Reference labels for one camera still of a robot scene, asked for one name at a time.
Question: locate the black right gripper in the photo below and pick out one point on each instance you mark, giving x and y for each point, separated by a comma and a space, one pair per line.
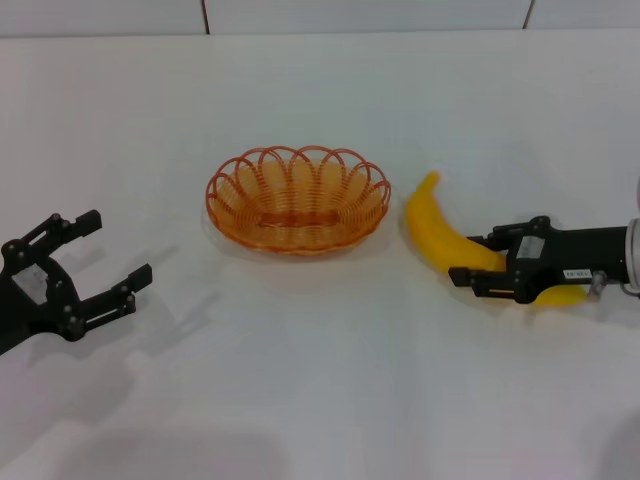
575, 255

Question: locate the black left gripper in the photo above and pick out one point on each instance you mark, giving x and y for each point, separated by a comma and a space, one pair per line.
25, 305

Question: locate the yellow banana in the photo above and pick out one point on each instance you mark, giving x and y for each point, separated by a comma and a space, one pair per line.
435, 225

